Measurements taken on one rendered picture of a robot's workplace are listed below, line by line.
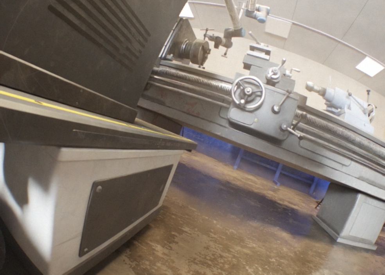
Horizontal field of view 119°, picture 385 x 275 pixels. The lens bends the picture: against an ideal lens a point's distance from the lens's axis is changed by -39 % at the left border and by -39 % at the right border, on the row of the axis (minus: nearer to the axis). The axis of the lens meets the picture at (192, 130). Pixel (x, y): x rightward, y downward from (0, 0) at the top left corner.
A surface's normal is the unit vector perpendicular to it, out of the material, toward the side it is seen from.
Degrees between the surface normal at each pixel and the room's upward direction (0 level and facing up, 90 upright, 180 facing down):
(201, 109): 90
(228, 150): 90
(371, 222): 90
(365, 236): 90
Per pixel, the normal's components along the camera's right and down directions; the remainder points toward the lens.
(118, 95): 0.91, 0.35
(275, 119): -0.26, -0.12
